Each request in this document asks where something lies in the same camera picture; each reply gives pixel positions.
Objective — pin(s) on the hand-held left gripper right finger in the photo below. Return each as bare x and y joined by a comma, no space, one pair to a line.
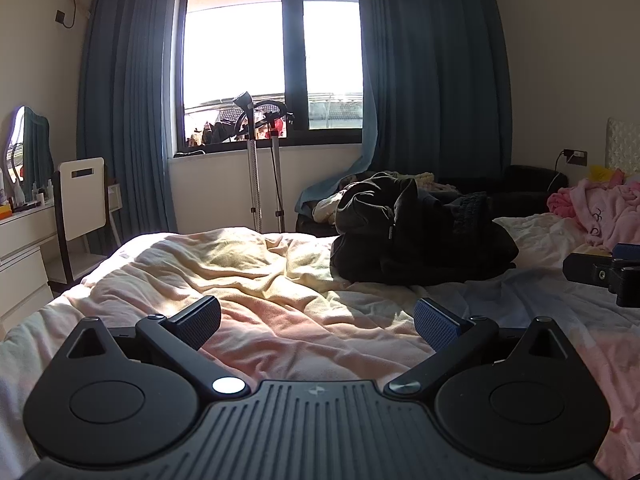
437,322

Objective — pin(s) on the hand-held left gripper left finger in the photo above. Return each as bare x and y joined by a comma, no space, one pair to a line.
197,321

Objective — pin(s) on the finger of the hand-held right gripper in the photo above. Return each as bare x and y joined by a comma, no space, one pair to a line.
625,251
585,270

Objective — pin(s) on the black pants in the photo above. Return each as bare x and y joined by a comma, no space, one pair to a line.
440,260

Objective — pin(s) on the pink garment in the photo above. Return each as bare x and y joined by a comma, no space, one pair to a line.
600,205

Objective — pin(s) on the yellow cloth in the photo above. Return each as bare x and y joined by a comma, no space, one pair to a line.
599,172

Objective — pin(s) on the pastel printed bed cover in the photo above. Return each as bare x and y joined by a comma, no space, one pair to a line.
280,280

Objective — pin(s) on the black sofa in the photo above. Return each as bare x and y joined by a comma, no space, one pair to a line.
530,182

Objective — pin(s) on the white padded headboard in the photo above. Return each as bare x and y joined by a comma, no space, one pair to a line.
622,142

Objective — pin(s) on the black zip jacket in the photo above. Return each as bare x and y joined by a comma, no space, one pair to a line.
370,205

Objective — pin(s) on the cream knit cloth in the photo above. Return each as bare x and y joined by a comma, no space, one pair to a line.
422,177

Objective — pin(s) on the beige puffer jacket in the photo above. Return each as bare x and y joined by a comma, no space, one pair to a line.
327,207

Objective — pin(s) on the hanging laundry outside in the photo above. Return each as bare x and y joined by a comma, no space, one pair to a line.
215,132

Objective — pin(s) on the white dresser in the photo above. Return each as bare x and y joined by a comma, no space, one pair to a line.
20,240

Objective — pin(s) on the group of small cosmetic bottles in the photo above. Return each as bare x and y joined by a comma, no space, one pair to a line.
42,194

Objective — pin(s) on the white bottle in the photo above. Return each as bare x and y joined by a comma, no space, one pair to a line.
19,192

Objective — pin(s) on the orange box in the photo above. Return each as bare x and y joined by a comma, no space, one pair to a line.
5,211

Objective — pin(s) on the wavy vanity mirror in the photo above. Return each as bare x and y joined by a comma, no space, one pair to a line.
30,145

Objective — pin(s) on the dark framed window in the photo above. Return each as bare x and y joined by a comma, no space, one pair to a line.
230,60

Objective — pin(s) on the wall socket with plug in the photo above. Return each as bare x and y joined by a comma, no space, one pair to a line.
575,156

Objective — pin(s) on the white chair with dark frame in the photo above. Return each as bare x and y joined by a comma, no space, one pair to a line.
82,200

